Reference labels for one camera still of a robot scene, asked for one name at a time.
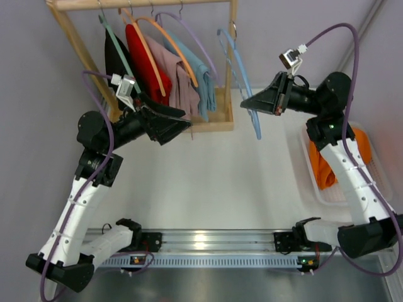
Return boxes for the light blue hanger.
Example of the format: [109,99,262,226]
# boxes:
[216,20,263,140]

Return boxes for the orange trousers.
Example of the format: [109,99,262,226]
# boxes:
[309,127,372,190]

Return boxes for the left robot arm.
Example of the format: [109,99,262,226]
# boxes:
[26,92,191,293]

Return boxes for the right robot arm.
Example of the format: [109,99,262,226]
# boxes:
[241,72,402,259]

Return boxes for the red trousers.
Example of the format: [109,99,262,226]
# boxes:
[125,24,173,106]

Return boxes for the black trousers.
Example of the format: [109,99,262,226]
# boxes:
[104,30,144,91]

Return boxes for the light blue trousers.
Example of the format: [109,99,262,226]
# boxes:
[163,30,217,121]

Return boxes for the orange hanger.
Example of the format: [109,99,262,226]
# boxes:
[135,16,198,87]

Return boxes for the peach hanger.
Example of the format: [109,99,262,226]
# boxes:
[119,8,166,96]

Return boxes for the green hanger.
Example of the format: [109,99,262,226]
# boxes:
[97,1,141,97]

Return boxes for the wooden clothes rack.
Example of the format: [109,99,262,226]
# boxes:
[45,1,234,133]

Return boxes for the white plastic basket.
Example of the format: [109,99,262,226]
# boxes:
[300,122,392,206]

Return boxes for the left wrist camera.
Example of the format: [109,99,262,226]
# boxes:
[111,74,136,111]

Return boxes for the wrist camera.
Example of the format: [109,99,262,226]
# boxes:
[111,74,136,111]
[279,44,308,76]

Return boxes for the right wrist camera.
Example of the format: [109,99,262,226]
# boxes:
[279,44,308,76]

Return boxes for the pink drawstring trousers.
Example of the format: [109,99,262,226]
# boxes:
[145,36,200,120]

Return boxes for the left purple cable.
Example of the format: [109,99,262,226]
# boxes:
[40,70,155,302]

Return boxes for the slotted cable duct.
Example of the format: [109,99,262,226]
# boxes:
[101,254,317,269]

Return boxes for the aluminium mounting rail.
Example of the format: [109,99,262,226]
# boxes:
[84,228,394,253]

